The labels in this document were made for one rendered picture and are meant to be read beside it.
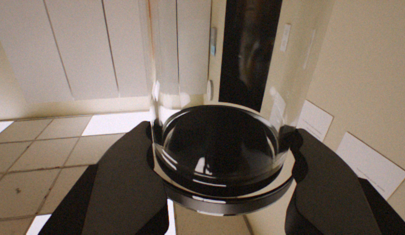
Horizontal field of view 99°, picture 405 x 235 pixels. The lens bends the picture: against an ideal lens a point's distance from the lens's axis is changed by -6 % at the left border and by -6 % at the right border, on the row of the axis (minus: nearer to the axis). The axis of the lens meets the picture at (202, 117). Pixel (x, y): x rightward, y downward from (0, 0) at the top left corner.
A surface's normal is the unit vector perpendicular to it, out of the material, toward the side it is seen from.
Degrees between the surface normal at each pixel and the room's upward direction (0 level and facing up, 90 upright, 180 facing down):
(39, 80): 90
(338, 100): 90
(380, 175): 90
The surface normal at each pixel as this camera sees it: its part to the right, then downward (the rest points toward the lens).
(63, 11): 0.21, 0.49
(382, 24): -0.98, 0.07
